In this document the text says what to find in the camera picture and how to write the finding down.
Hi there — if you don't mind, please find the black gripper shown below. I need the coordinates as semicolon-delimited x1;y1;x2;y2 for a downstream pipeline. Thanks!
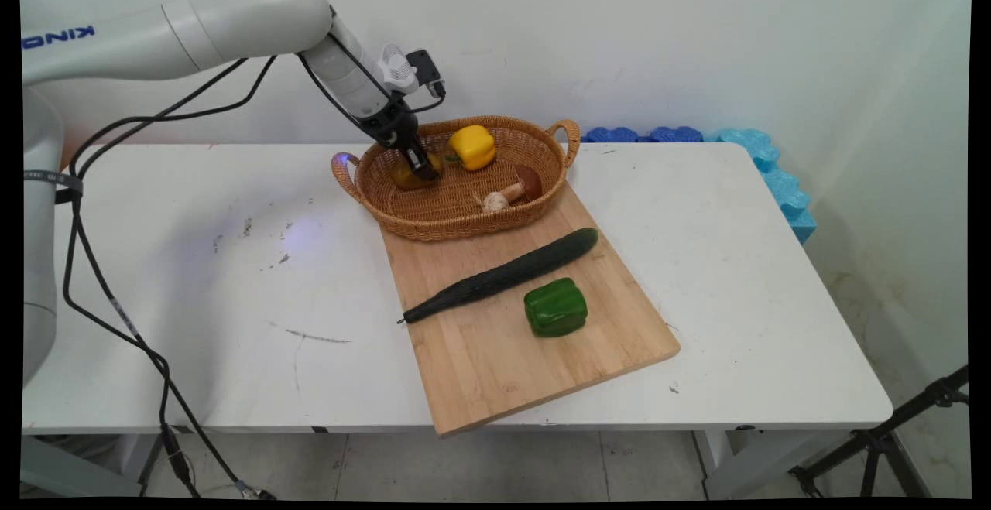
361;101;444;182

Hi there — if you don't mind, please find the green bell pepper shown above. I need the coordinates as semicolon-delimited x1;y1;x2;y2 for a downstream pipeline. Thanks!
524;277;588;338

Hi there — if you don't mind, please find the light blue foam strip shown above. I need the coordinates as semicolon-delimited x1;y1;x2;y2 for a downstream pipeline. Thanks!
706;128;818;245

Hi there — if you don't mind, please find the wooden cutting board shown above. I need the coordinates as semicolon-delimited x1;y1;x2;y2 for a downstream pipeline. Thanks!
379;181;682;437

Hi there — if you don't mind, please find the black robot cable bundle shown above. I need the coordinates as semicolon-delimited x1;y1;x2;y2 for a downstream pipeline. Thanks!
54;53;279;500

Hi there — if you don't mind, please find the white table leg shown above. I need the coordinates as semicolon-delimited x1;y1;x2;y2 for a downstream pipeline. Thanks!
691;425;856;500
22;433;159;500

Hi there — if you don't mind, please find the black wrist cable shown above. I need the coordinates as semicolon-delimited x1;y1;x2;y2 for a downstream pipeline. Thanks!
297;7;392;125

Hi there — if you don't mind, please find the dark blue foam piece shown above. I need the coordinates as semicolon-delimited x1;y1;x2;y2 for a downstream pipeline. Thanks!
647;125;705;143
582;126;640;144

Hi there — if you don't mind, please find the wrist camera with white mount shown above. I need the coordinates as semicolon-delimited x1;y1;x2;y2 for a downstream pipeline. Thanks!
376;43;444;97

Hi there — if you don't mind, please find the black tripod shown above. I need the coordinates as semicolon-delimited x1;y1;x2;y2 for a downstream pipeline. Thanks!
788;365;971;499

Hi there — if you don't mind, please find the yellow bell pepper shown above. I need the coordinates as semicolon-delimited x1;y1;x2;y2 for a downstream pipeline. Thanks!
445;125;497;172

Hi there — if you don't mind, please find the yellow brown round fruit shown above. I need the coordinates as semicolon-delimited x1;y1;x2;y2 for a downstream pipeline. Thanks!
389;152;444;190

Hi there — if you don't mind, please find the brown cap mushroom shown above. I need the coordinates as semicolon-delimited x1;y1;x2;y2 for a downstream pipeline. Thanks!
499;166;543;203

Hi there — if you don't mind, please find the long dark green cucumber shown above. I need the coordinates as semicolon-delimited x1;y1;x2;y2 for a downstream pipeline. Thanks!
397;228;599;325

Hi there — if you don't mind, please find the woven wicker basket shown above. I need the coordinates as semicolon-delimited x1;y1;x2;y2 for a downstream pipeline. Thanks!
331;115;581;242

